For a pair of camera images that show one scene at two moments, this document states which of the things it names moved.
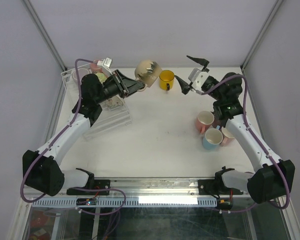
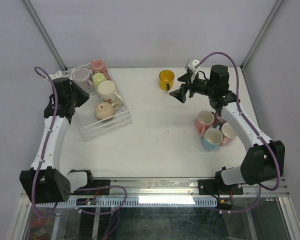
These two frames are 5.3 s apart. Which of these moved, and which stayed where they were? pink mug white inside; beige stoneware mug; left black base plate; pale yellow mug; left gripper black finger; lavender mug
Moved: beige stoneware mug; left gripper black finger
Stayed: pink mug white inside; pale yellow mug; left black base plate; lavender mug
